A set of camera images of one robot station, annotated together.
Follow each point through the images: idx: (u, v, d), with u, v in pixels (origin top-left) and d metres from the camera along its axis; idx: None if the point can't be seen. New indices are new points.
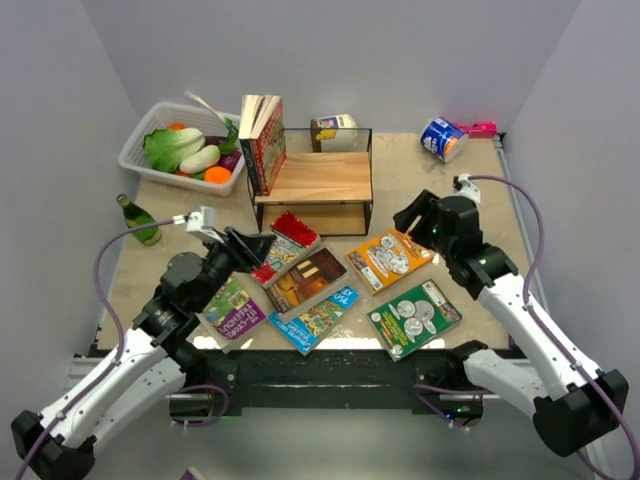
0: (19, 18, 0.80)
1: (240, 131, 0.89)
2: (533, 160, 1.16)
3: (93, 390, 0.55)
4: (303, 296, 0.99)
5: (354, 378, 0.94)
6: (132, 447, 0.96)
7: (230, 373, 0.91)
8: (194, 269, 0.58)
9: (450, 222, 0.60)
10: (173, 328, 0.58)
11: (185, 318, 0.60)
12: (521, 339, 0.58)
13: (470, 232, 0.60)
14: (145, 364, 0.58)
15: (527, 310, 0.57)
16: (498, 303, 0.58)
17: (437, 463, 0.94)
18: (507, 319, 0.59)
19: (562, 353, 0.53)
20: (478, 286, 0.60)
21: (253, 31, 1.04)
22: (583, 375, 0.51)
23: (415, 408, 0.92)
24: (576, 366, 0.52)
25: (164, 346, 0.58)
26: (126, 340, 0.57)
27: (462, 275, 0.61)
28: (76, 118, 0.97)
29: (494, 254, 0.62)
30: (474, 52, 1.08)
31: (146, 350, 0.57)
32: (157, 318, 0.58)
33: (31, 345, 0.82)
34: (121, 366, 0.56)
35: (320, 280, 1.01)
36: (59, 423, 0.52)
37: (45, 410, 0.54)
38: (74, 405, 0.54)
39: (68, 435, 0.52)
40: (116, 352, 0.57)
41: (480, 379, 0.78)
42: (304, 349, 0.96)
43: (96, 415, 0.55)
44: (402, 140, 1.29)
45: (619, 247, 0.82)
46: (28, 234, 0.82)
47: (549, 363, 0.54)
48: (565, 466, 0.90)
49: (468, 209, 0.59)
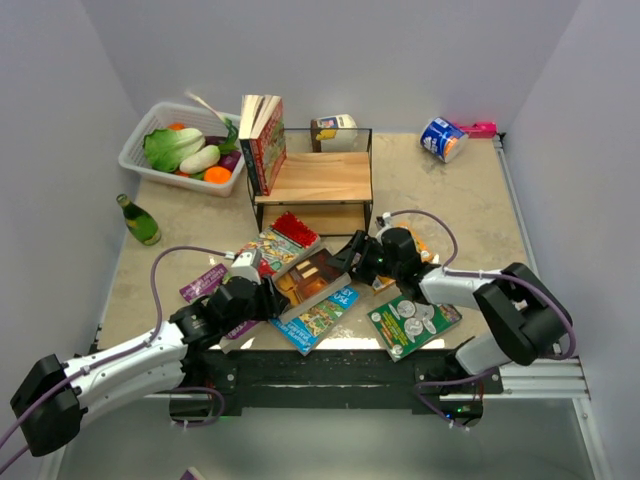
0: (18, 17, 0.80)
1: (240, 132, 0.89)
2: (533, 160, 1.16)
3: (117, 361, 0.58)
4: (302, 296, 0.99)
5: (354, 378, 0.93)
6: (131, 448, 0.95)
7: (230, 374, 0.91)
8: (247, 292, 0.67)
9: (391, 250, 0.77)
10: (202, 335, 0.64)
11: (214, 332, 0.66)
12: (455, 298, 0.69)
13: (410, 256, 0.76)
14: (166, 358, 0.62)
15: (446, 273, 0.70)
16: (430, 285, 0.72)
17: (438, 464, 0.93)
18: (440, 290, 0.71)
19: (470, 276, 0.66)
20: (422, 297, 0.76)
21: (253, 31, 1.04)
22: (486, 275, 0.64)
23: (415, 407, 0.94)
24: (480, 274, 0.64)
25: (188, 348, 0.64)
26: (162, 329, 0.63)
27: (409, 293, 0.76)
28: (76, 117, 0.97)
29: (429, 270, 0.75)
30: (474, 53, 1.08)
31: (175, 344, 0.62)
32: (192, 321, 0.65)
33: (30, 344, 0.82)
34: (151, 348, 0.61)
35: (320, 280, 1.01)
36: (81, 376, 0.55)
37: (72, 361, 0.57)
38: (99, 366, 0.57)
39: (84, 391, 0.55)
40: (152, 334, 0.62)
41: (473, 363, 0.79)
42: (304, 349, 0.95)
43: (108, 385, 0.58)
44: (402, 140, 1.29)
45: (620, 247, 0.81)
46: (27, 234, 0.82)
47: (467, 285, 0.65)
48: (565, 466, 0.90)
49: (402, 237, 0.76)
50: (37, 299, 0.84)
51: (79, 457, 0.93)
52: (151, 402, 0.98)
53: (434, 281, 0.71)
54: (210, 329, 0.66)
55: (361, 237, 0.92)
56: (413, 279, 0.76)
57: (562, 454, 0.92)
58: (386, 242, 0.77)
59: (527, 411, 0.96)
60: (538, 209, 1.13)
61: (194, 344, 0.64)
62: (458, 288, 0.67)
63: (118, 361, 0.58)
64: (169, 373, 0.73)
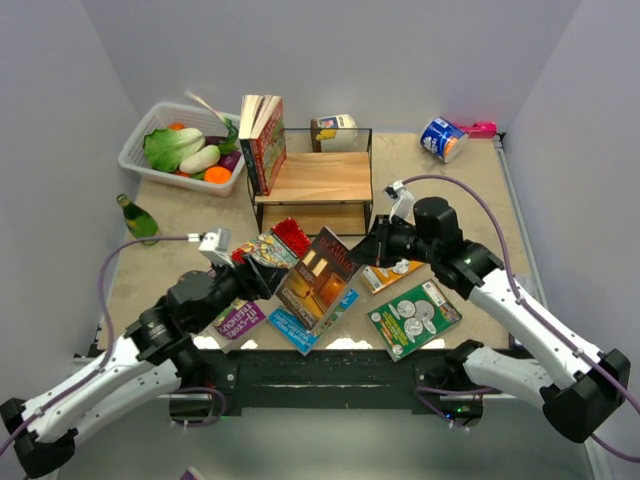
0: (18, 17, 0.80)
1: (240, 132, 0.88)
2: (533, 160, 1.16)
3: (70, 396, 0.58)
4: (322, 300, 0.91)
5: (354, 378, 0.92)
6: (132, 449, 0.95)
7: (230, 374, 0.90)
8: (202, 290, 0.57)
9: (429, 225, 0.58)
10: (161, 343, 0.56)
11: (178, 336, 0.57)
12: (514, 330, 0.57)
13: (451, 232, 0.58)
14: (129, 376, 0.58)
15: (520, 303, 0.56)
16: (491, 301, 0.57)
17: (437, 463, 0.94)
18: (496, 311, 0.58)
19: (563, 343, 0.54)
20: (467, 286, 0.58)
21: (253, 31, 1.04)
22: (587, 361, 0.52)
23: (415, 408, 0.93)
24: (578, 353, 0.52)
25: (150, 359, 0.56)
26: (115, 348, 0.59)
27: (451, 279, 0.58)
28: (76, 118, 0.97)
29: (476, 251, 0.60)
30: (474, 52, 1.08)
31: (129, 362, 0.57)
32: (148, 331, 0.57)
33: (31, 344, 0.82)
34: (104, 374, 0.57)
35: (335, 278, 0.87)
36: (36, 419, 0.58)
37: (32, 400, 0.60)
38: (52, 405, 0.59)
39: (41, 433, 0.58)
40: (103, 359, 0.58)
41: (482, 378, 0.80)
42: (304, 349, 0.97)
43: (74, 416, 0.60)
44: (402, 140, 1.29)
45: (620, 247, 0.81)
46: (27, 235, 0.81)
47: (552, 353, 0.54)
48: (566, 466, 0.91)
49: (444, 209, 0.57)
50: (37, 300, 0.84)
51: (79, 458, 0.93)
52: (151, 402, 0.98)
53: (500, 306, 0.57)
54: (174, 333, 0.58)
55: (380, 222, 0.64)
56: (455, 261, 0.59)
57: (562, 454, 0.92)
58: (421, 216, 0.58)
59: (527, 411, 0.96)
60: (538, 209, 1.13)
61: (157, 353, 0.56)
62: (538, 342, 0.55)
63: (71, 396, 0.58)
64: (163, 379, 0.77)
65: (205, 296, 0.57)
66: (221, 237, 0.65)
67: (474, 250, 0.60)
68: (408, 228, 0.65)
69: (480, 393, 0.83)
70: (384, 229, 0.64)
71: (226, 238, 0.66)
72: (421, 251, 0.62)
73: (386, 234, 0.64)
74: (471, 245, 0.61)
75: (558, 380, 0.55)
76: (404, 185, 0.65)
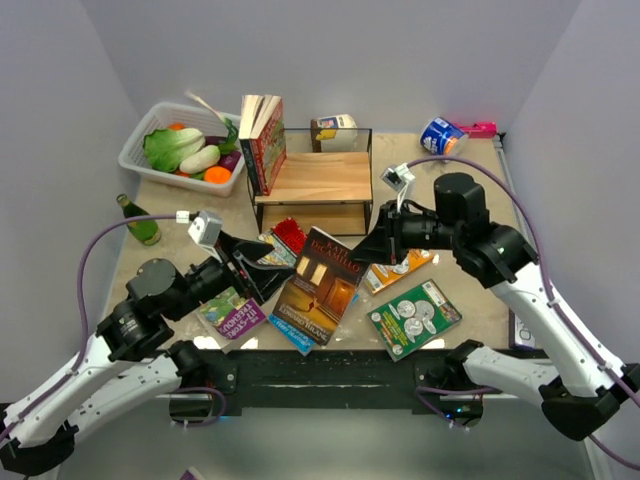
0: (19, 17, 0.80)
1: (240, 132, 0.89)
2: (533, 160, 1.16)
3: (46, 402, 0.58)
4: (333, 309, 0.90)
5: (354, 378, 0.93)
6: (132, 449, 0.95)
7: (230, 374, 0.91)
8: (162, 284, 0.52)
9: (453, 205, 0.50)
10: (135, 339, 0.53)
11: (154, 330, 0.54)
12: (537, 331, 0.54)
13: (477, 213, 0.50)
14: (105, 377, 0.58)
15: (551, 306, 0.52)
16: (521, 300, 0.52)
17: (437, 463, 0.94)
18: (522, 310, 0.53)
19: (590, 354, 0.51)
20: (494, 275, 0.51)
21: (253, 31, 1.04)
22: (611, 376, 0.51)
23: (415, 408, 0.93)
24: (605, 367, 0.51)
25: (128, 353, 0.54)
26: (89, 349, 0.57)
27: (479, 266, 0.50)
28: (77, 118, 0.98)
29: (506, 234, 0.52)
30: (474, 52, 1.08)
31: (103, 363, 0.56)
32: (121, 326, 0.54)
33: (31, 344, 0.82)
34: (78, 377, 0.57)
35: (340, 284, 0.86)
36: (17, 425, 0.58)
37: (13, 406, 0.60)
38: (31, 411, 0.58)
39: (24, 439, 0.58)
40: (75, 362, 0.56)
41: (481, 378, 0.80)
42: (304, 349, 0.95)
43: (55, 421, 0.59)
44: (402, 140, 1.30)
45: (620, 247, 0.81)
46: (27, 235, 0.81)
47: (577, 364, 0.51)
48: (566, 466, 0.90)
49: (470, 186, 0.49)
50: (38, 299, 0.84)
51: (79, 458, 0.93)
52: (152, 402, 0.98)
53: (529, 304, 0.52)
54: (149, 329, 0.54)
55: (390, 212, 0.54)
56: (483, 247, 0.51)
57: (563, 455, 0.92)
58: (443, 196, 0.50)
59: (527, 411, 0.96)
60: (538, 209, 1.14)
61: (134, 349, 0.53)
62: (564, 350, 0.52)
63: (48, 401, 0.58)
64: (165, 377, 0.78)
65: (167, 292, 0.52)
66: (210, 229, 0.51)
67: (503, 233, 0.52)
68: (421, 215, 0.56)
69: (480, 393, 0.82)
70: (395, 219, 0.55)
71: (218, 230, 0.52)
72: (442, 238, 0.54)
73: (397, 224, 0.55)
74: (498, 227, 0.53)
75: (570, 385, 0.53)
76: (409, 168, 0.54)
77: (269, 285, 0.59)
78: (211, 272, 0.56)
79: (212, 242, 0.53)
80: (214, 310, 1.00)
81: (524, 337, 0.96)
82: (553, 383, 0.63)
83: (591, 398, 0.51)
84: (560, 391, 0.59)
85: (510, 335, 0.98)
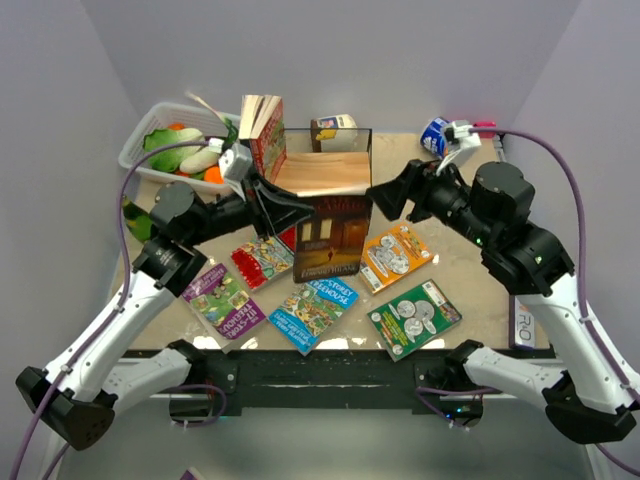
0: (18, 16, 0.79)
1: (240, 132, 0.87)
2: (533, 160, 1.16)
3: (98, 342, 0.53)
4: (351, 246, 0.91)
5: (354, 378, 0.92)
6: (132, 449, 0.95)
7: (231, 374, 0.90)
8: (185, 202, 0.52)
9: (497, 204, 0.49)
10: (177, 267, 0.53)
11: (188, 256, 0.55)
12: (561, 342, 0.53)
13: (517, 217, 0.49)
14: (150, 311, 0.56)
15: (584, 323, 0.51)
16: (552, 314, 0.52)
17: (438, 464, 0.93)
18: (550, 322, 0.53)
19: (614, 372, 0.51)
20: (529, 284, 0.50)
21: (252, 31, 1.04)
22: (632, 395, 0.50)
23: (415, 407, 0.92)
24: (627, 386, 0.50)
25: (170, 286, 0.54)
26: (131, 283, 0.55)
27: (512, 274, 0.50)
28: (76, 118, 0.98)
29: (543, 239, 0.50)
30: (474, 52, 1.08)
31: (151, 294, 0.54)
32: (158, 258, 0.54)
33: (31, 343, 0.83)
34: (125, 313, 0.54)
35: (351, 226, 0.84)
36: (66, 377, 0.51)
37: (49, 366, 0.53)
38: (80, 358, 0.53)
39: (77, 390, 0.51)
40: (119, 297, 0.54)
41: (482, 378, 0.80)
42: (304, 349, 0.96)
43: (104, 367, 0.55)
44: (401, 140, 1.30)
45: (622, 245, 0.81)
46: (28, 234, 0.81)
47: (600, 381, 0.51)
48: (566, 467, 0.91)
49: (519, 185, 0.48)
50: (37, 298, 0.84)
51: (79, 457, 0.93)
52: (153, 399, 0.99)
53: (558, 316, 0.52)
54: (182, 258, 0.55)
55: (423, 169, 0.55)
56: (520, 252, 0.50)
57: (564, 455, 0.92)
58: (488, 194, 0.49)
59: (527, 410, 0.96)
60: (538, 208, 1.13)
61: (175, 279, 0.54)
62: (588, 366, 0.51)
63: (97, 342, 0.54)
64: (178, 363, 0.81)
65: (193, 208, 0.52)
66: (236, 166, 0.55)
67: (538, 236, 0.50)
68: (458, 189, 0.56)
69: (480, 393, 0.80)
70: (429, 180, 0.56)
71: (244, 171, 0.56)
72: (462, 221, 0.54)
73: (428, 185, 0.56)
74: (533, 229, 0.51)
75: (586, 398, 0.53)
76: (469, 134, 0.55)
77: (282, 220, 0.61)
78: (229, 204, 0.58)
79: (238, 180, 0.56)
80: (214, 310, 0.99)
81: (524, 337, 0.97)
82: (557, 385, 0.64)
83: (609, 415, 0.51)
84: (564, 394, 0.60)
85: (510, 335, 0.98)
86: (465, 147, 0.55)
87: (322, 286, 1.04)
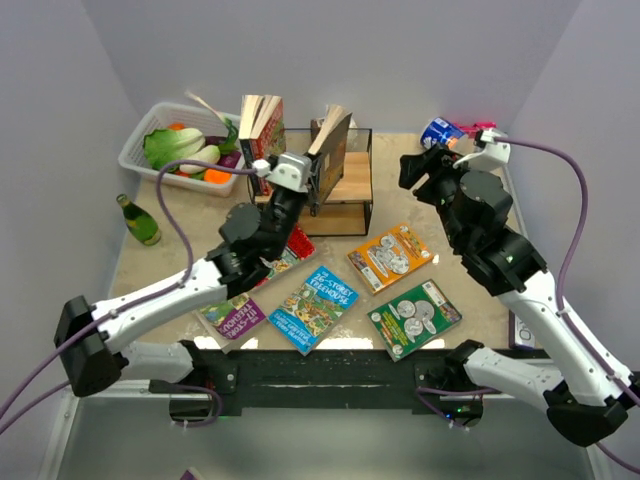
0: (16, 17, 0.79)
1: (240, 131, 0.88)
2: (533, 161, 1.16)
3: (148, 303, 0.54)
4: (340, 162, 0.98)
5: (354, 377, 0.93)
6: (132, 449, 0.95)
7: (230, 374, 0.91)
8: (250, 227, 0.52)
9: (477, 211, 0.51)
10: (241, 275, 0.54)
11: (253, 267, 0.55)
12: (544, 337, 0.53)
13: (496, 222, 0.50)
14: (202, 299, 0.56)
15: (561, 316, 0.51)
16: (529, 309, 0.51)
17: (438, 465, 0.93)
18: (529, 318, 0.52)
19: (598, 363, 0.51)
20: (504, 285, 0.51)
21: (252, 31, 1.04)
22: (619, 386, 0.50)
23: (415, 408, 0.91)
24: (613, 377, 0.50)
25: (229, 287, 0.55)
26: (197, 267, 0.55)
27: (487, 276, 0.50)
28: (76, 119, 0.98)
29: (517, 243, 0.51)
30: (473, 52, 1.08)
31: (212, 285, 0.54)
32: (228, 259, 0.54)
33: (30, 344, 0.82)
34: (184, 290, 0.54)
35: (341, 142, 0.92)
36: (108, 320, 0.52)
37: (100, 303, 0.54)
38: (128, 308, 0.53)
39: (112, 336, 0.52)
40: (184, 275, 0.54)
41: (481, 378, 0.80)
42: (304, 349, 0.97)
43: (139, 329, 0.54)
44: (401, 140, 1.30)
45: (621, 244, 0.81)
46: (27, 235, 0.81)
47: (586, 373, 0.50)
48: (566, 467, 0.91)
49: (497, 193, 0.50)
50: (36, 298, 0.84)
51: (79, 458, 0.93)
52: (152, 399, 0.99)
53: (535, 311, 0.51)
54: (247, 267, 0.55)
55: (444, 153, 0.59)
56: (497, 255, 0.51)
57: (564, 455, 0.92)
58: (470, 201, 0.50)
59: (527, 410, 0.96)
60: (538, 208, 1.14)
61: (236, 284, 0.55)
62: (572, 359, 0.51)
63: (147, 302, 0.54)
64: (184, 360, 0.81)
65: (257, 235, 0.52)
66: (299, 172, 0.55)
67: (513, 240, 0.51)
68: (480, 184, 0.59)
69: (480, 393, 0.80)
70: (454, 170, 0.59)
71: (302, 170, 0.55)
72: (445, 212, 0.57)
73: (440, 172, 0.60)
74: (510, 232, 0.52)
75: (577, 394, 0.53)
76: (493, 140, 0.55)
77: None
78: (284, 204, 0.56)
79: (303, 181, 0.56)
80: (214, 310, 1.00)
81: (524, 337, 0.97)
82: (556, 388, 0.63)
83: (599, 408, 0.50)
84: (565, 397, 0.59)
85: (510, 335, 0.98)
86: (493, 158, 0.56)
87: (322, 286, 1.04)
